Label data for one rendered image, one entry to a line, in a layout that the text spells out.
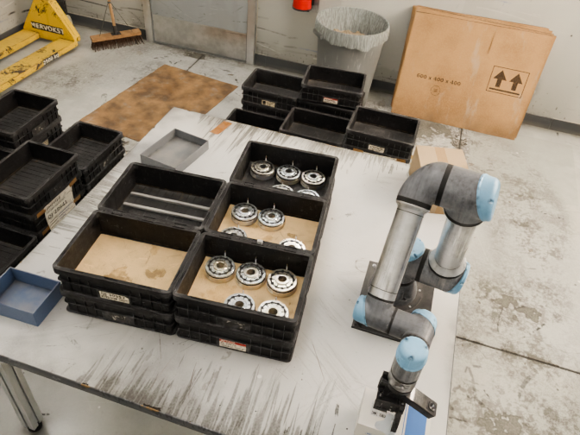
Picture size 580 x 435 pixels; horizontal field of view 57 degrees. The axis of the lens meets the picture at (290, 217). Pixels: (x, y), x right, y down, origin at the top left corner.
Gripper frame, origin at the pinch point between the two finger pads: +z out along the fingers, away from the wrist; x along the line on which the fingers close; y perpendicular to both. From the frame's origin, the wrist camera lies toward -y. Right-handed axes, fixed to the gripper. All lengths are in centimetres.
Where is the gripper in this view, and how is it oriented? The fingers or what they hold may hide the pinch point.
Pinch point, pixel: (394, 419)
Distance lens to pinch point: 168.2
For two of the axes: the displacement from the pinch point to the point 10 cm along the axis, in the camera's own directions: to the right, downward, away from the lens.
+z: -0.7, 7.4, 6.7
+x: -3.0, 6.2, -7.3
